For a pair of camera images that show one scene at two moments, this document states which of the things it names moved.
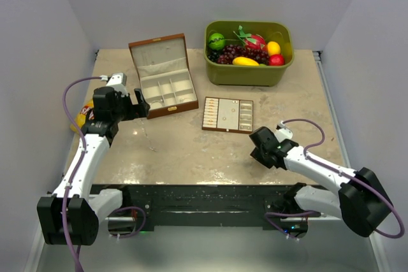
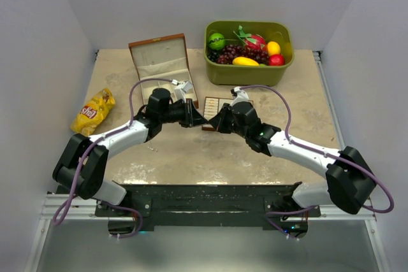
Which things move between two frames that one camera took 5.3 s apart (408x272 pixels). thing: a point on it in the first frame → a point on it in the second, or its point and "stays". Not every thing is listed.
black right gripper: (256, 153) → (221, 116)
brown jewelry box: (162, 67) stays
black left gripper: (136, 111) → (191, 116)
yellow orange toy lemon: (273, 48) stays
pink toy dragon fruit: (252, 41) stays
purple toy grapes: (226, 55) stays
